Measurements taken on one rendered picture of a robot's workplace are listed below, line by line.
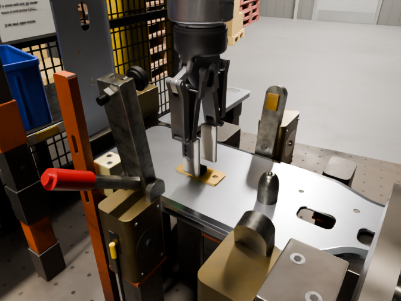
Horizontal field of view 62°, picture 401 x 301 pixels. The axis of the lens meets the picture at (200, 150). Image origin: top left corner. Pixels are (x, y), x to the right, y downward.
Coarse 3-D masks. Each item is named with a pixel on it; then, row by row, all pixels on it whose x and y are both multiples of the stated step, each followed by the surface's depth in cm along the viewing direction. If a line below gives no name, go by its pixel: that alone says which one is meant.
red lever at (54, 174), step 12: (48, 168) 33; (60, 168) 33; (48, 180) 32; (60, 180) 32; (72, 180) 33; (84, 180) 35; (96, 180) 37; (108, 180) 38; (120, 180) 40; (132, 180) 42
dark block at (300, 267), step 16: (288, 256) 27; (304, 256) 27; (320, 256) 27; (272, 272) 25; (288, 272) 25; (304, 272) 25; (320, 272) 25; (336, 272) 25; (272, 288) 24; (288, 288) 24; (304, 288) 24; (320, 288) 24; (336, 288) 24
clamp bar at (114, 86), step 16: (112, 80) 35; (128, 80) 35; (144, 80) 37; (112, 96) 35; (128, 96) 36; (112, 112) 37; (128, 112) 36; (112, 128) 39; (128, 128) 37; (144, 128) 39; (128, 144) 39; (144, 144) 40; (128, 160) 41; (144, 160) 41; (128, 176) 44; (144, 176) 42; (144, 192) 44
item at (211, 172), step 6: (180, 168) 59; (204, 168) 57; (210, 168) 59; (186, 174) 58; (204, 174) 57; (210, 174) 57; (216, 174) 57; (222, 174) 57; (204, 180) 56; (210, 180) 56; (216, 180) 56
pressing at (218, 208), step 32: (160, 128) 73; (160, 160) 62; (224, 160) 62; (256, 160) 62; (192, 192) 53; (224, 192) 53; (256, 192) 53; (288, 192) 53; (320, 192) 53; (352, 192) 53; (192, 224) 48; (224, 224) 47; (288, 224) 47; (352, 224) 47; (352, 256) 42
